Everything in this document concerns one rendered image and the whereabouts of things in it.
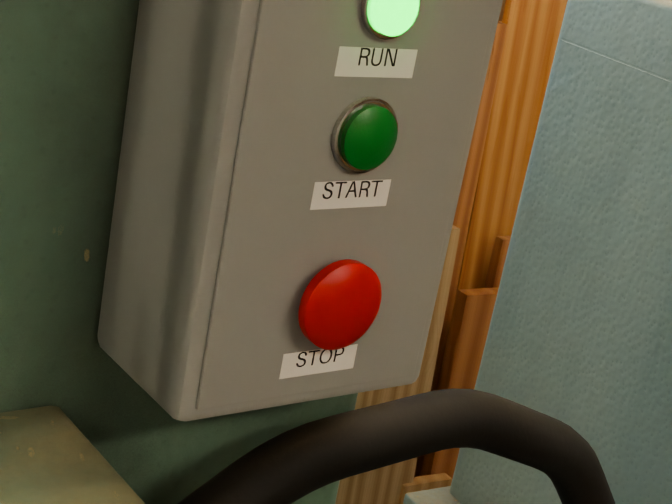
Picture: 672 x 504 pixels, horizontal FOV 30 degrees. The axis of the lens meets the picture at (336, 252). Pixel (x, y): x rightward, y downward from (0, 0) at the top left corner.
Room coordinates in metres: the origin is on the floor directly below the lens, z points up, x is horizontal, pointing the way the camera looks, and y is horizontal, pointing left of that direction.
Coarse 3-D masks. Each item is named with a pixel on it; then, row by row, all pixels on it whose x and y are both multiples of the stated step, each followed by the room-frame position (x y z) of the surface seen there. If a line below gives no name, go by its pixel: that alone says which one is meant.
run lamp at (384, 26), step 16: (368, 0) 0.37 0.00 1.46; (384, 0) 0.37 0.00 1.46; (400, 0) 0.37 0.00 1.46; (416, 0) 0.37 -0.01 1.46; (368, 16) 0.37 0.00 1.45; (384, 16) 0.37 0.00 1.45; (400, 16) 0.37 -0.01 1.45; (416, 16) 0.38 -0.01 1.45; (384, 32) 0.37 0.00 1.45; (400, 32) 0.37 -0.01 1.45
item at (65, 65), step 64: (0, 0) 0.36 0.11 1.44; (64, 0) 0.38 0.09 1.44; (128, 0) 0.39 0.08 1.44; (0, 64) 0.36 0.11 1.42; (64, 64) 0.38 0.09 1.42; (128, 64) 0.39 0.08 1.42; (0, 128) 0.36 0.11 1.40; (64, 128) 0.38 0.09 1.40; (0, 192) 0.37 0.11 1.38; (64, 192) 0.38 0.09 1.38; (0, 256) 0.37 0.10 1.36; (64, 256) 0.38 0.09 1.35; (0, 320) 0.37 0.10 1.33; (64, 320) 0.38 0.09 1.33; (0, 384) 0.37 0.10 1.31; (64, 384) 0.38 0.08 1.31; (128, 384) 0.40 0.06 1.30; (128, 448) 0.40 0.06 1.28; (192, 448) 0.42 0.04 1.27
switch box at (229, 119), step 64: (192, 0) 0.36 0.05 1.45; (256, 0) 0.35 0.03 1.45; (320, 0) 0.36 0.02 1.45; (448, 0) 0.39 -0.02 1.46; (192, 64) 0.36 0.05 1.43; (256, 64) 0.35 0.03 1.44; (320, 64) 0.36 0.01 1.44; (448, 64) 0.39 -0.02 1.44; (128, 128) 0.38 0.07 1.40; (192, 128) 0.36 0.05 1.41; (256, 128) 0.35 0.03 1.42; (320, 128) 0.36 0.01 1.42; (448, 128) 0.40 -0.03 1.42; (128, 192) 0.38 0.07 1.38; (192, 192) 0.35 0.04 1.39; (256, 192) 0.35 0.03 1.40; (448, 192) 0.40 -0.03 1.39; (128, 256) 0.38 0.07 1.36; (192, 256) 0.35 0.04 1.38; (256, 256) 0.35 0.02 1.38; (320, 256) 0.37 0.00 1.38; (384, 256) 0.39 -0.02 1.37; (128, 320) 0.37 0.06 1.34; (192, 320) 0.35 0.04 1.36; (256, 320) 0.36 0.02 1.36; (384, 320) 0.39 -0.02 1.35; (192, 384) 0.35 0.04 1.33; (256, 384) 0.36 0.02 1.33; (320, 384) 0.38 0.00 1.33; (384, 384) 0.40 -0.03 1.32
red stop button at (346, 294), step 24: (336, 264) 0.37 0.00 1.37; (360, 264) 0.37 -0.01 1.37; (312, 288) 0.36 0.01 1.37; (336, 288) 0.36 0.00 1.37; (360, 288) 0.37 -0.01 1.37; (312, 312) 0.36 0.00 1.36; (336, 312) 0.36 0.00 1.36; (360, 312) 0.37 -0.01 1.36; (312, 336) 0.36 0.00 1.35; (336, 336) 0.36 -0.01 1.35; (360, 336) 0.37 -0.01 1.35
